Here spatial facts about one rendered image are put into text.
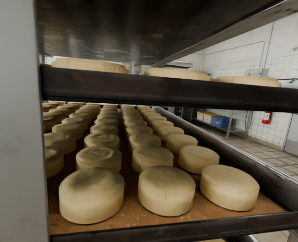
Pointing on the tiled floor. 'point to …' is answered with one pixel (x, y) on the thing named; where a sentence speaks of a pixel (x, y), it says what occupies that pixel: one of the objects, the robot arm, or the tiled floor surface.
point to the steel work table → (228, 125)
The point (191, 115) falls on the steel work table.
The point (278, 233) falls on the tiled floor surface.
